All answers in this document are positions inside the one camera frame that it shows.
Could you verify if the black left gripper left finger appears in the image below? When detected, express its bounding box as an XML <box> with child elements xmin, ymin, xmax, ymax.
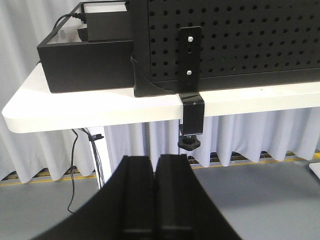
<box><xmin>35</xmin><ymin>156</ymin><xmax>154</xmax><ymax>240</ymax></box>

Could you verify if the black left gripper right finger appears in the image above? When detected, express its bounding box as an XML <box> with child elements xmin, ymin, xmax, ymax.
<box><xmin>155</xmin><ymin>154</ymin><xmax>241</xmax><ymax>240</ymax></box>

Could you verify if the grey curtain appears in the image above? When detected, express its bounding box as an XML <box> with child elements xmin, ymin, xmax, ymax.
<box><xmin>2</xmin><ymin>0</ymin><xmax>320</xmax><ymax>183</ymax></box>

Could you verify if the white standing desk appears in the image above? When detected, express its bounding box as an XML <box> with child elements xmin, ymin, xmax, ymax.
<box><xmin>0</xmin><ymin>64</ymin><xmax>320</xmax><ymax>183</ymax></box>

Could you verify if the black side tray box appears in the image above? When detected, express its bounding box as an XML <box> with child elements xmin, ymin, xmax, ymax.
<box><xmin>37</xmin><ymin>1</ymin><xmax>134</xmax><ymax>93</ymax></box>

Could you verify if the black left desk clamp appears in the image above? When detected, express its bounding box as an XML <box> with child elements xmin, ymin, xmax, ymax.
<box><xmin>177</xmin><ymin>26</ymin><xmax>205</xmax><ymax>151</ymax></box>

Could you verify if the black perforated pegboard panel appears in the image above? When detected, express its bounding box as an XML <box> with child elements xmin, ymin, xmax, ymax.
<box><xmin>128</xmin><ymin>0</ymin><xmax>320</xmax><ymax>97</ymax></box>

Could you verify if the black power adapter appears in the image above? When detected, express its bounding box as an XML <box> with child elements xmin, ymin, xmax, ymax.
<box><xmin>81</xmin><ymin>0</ymin><xmax>133</xmax><ymax>42</ymax></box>

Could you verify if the black power cable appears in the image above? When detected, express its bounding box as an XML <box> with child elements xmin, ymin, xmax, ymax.
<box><xmin>67</xmin><ymin>128</ymin><xmax>91</xmax><ymax>214</ymax></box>

